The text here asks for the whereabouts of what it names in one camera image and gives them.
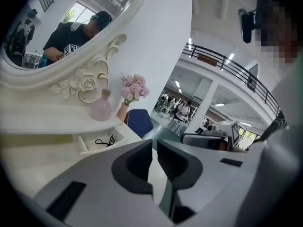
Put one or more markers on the white vanity table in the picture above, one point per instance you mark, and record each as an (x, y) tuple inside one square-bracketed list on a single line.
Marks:
[(35, 126)]

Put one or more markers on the pink round bottle with cork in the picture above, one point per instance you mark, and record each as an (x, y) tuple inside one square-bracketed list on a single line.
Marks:
[(101, 109)]

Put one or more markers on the pink flower bouquet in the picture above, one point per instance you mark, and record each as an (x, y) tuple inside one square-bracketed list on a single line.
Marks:
[(135, 87)]

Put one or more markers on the grey draped table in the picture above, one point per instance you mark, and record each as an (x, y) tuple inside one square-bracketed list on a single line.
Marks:
[(177, 128)]

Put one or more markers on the blue chair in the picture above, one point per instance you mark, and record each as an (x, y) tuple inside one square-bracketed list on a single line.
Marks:
[(139, 122)]

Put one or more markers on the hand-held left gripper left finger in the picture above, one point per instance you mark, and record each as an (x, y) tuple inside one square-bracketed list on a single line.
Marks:
[(99, 174)]

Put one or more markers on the black balcony railing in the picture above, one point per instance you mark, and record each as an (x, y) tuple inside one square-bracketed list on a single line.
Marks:
[(236, 67)]

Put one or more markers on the white vanity drawer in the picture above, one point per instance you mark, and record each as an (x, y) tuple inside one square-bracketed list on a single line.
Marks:
[(94, 143)]

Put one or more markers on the white ornate framed mirror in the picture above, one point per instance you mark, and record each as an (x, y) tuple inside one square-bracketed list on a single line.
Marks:
[(71, 74)]

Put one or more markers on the pink vase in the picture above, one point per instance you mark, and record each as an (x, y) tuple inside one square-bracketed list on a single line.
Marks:
[(123, 113)]

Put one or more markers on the black eyelash curler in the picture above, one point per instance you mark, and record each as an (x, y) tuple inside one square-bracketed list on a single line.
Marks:
[(106, 141)]

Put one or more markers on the black head-mounted camera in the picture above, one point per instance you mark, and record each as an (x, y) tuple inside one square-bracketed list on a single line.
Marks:
[(251, 20)]

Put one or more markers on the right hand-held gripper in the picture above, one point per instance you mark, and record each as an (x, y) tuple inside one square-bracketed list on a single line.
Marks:
[(213, 132)]

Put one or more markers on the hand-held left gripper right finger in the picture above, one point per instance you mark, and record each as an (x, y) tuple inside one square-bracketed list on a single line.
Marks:
[(213, 164)]

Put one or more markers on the brown sign board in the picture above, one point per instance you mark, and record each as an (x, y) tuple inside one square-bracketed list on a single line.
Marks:
[(207, 58)]

